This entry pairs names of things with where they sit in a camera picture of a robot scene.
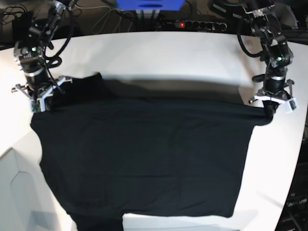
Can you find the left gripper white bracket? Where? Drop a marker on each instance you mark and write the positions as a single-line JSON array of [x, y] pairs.
[[275, 92]]

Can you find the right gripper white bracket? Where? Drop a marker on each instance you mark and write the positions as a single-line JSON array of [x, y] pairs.
[[44, 92]]

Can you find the black T-shirt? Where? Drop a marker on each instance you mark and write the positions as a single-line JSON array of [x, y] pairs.
[[104, 156]]

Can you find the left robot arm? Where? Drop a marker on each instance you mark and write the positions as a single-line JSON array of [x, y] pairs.
[[264, 24]]

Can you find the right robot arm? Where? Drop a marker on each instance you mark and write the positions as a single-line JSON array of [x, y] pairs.
[[30, 56]]

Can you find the black power strip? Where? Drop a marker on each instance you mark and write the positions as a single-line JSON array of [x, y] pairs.
[[197, 26]]

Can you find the blue plastic box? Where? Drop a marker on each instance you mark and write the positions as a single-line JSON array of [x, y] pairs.
[[131, 5]]

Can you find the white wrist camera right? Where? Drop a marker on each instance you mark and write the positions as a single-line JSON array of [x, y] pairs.
[[37, 106]]

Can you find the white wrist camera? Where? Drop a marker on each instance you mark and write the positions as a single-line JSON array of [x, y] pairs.
[[291, 105], [37, 106]]

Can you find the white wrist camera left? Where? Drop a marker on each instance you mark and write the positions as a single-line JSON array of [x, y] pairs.
[[291, 105]]

